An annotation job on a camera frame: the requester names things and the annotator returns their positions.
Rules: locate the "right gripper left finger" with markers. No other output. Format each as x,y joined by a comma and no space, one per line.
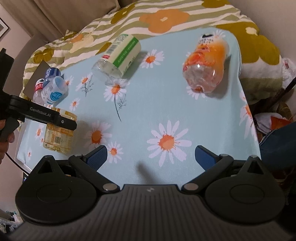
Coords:
88,165

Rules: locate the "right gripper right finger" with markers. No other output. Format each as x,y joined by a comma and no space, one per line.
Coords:
214,165

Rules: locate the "yellow vitamin C cup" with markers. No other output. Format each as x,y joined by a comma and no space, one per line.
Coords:
58,139

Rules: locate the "person's left hand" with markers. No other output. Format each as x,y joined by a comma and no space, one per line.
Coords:
4,146

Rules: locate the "grey bed headboard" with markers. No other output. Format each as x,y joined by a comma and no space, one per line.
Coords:
14,82

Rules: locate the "red label clear bottle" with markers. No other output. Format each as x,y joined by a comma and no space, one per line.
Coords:
37,98

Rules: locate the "white light-blue label bottle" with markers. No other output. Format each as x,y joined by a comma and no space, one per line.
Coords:
54,90

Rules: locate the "grey open laptop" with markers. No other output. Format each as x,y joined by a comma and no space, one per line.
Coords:
29,89

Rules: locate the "dark blue label bottle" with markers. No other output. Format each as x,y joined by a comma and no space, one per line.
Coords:
50,74

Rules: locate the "colourful bag clutter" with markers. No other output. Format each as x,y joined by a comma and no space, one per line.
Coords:
280,114

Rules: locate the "daisy print blue tablecloth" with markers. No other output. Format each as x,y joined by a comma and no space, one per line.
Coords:
152,126

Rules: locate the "orange label clear bottle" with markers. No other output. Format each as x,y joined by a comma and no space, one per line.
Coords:
203,69

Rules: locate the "beige curtain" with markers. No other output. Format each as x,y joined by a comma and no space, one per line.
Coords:
52,18

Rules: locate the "floral striped duvet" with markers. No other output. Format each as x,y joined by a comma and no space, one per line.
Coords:
261,74

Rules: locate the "green white label bottle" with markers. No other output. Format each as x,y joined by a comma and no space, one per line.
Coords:
117,59

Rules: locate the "framed wall picture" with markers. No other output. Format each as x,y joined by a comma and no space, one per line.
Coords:
3,28

